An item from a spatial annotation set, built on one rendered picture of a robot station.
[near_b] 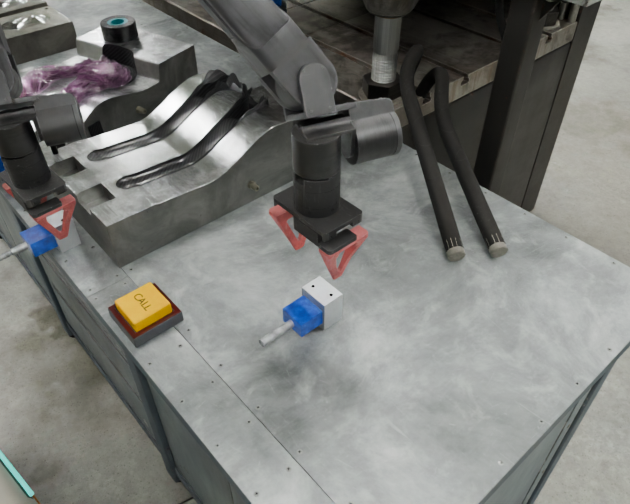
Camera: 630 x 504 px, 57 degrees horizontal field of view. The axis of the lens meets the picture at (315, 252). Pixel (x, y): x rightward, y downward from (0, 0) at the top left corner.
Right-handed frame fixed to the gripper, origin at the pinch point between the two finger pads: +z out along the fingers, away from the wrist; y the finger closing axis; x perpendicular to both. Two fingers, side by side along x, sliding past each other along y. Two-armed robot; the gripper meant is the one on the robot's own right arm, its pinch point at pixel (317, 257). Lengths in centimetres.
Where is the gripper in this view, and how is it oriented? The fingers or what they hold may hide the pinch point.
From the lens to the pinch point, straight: 78.8
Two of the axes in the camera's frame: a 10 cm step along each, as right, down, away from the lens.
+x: -7.5, 4.5, -4.8
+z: 0.1, 7.4, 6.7
